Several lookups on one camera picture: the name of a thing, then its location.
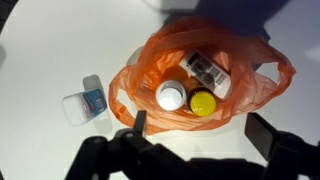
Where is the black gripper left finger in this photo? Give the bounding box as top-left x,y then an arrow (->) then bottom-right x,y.
113,109 -> 161,158

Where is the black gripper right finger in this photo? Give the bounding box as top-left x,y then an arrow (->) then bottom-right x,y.
244,112 -> 320,174

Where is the yellow cap medicine bottle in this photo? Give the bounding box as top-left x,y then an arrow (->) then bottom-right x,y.
186,87 -> 218,118

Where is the white cap pill bottle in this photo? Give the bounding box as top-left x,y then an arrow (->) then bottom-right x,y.
155,79 -> 187,112

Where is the white bottle blue label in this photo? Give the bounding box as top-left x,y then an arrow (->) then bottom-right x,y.
61,73 -> 109,128

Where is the orange plastic bag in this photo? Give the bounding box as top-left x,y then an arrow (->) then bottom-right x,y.
108,15 -> 297,136

